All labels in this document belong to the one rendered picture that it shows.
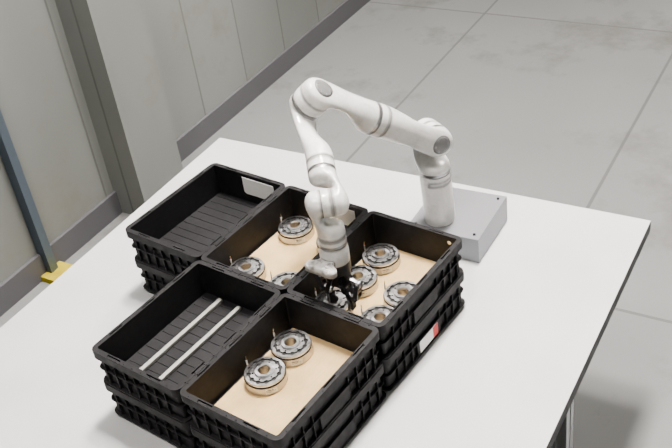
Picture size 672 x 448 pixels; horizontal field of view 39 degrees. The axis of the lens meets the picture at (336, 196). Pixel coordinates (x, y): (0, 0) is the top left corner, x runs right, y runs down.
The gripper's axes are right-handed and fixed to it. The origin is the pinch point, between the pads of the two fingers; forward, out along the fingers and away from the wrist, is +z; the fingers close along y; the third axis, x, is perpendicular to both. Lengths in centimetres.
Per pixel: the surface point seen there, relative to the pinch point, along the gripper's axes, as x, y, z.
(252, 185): -30, 54, -3
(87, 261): 6, 98, 17
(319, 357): 16.3, -4.0, 3.9
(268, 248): -13.2, 35.8, 3.9
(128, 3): -108, 186, -12
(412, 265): -24.9, -5.8, 3.8
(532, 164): -201, 42, 86
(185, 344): 28.7, 30.1, 4.1
